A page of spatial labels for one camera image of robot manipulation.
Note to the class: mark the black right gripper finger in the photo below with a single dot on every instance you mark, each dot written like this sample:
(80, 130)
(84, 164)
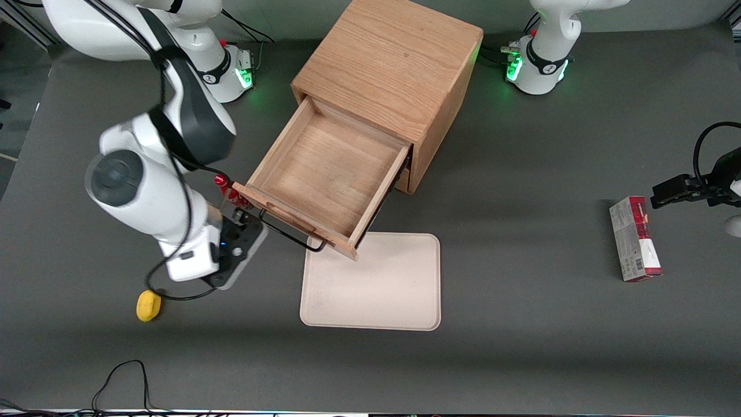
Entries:
(246, 216)

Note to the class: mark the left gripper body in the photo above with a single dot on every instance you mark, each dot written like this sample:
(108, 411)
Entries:
(719, 186)

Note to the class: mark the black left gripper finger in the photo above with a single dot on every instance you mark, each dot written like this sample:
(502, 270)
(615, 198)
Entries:
(674, 198)
(674, 185)

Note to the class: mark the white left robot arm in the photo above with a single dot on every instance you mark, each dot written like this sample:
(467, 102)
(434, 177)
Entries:
(547, 52)

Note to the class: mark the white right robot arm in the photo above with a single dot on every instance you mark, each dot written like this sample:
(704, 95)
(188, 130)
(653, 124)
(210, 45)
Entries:
(145, 197)

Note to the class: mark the wooden drawer cabinet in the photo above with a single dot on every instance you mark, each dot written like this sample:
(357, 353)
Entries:
(393, 63)

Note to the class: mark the red plastic bottle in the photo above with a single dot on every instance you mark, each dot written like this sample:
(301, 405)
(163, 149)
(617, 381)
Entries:
(220, 180)

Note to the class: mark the red and white carton box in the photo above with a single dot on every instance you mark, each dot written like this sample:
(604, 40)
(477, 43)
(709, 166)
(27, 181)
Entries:
(634, 240)

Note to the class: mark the yellow lemon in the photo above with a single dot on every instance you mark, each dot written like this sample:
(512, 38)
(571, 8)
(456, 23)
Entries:
(148, 307)

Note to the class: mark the beige rectangular tray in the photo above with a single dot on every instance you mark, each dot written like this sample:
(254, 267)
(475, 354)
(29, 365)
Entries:
(382, 289)

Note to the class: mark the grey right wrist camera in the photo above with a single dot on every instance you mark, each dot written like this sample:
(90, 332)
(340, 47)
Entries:
(240, 258)

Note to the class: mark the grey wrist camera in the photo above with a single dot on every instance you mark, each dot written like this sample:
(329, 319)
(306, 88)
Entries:
(735, 226)
(240, 258)

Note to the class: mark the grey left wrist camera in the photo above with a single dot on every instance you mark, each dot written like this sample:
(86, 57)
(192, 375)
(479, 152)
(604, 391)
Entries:
(735, 226)

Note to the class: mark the aluminium frame profile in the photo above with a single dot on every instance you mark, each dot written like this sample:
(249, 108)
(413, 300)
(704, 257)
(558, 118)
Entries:
(29, 29)
(732, 22)

